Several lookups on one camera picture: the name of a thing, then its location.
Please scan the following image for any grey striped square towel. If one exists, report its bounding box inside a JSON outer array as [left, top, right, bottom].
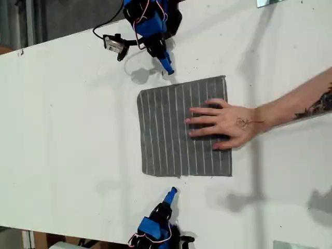
[[136, 75, 233, 178]]

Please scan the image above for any black camera stalk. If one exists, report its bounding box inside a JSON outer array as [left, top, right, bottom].
[[117, 38, 142, 62]]

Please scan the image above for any white plastic object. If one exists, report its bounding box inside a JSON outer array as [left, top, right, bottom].
[[48, 241, 80, 249]]

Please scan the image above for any brown cardboard box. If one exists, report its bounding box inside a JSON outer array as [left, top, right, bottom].
[[33, 231, 48, 249]]

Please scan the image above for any white table leg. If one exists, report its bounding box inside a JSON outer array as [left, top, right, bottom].
[[22, 230, 36, 249]]

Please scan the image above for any red white servo wire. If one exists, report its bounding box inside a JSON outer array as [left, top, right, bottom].
[[165, 222, 174, 242], [132, 7, 147, 50]]

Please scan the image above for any black camera cable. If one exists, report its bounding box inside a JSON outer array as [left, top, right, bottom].
[[92, 0, 125, 40]]

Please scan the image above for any person's right hand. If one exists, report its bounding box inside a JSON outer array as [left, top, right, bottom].
[[185, 98, 263, 151]]

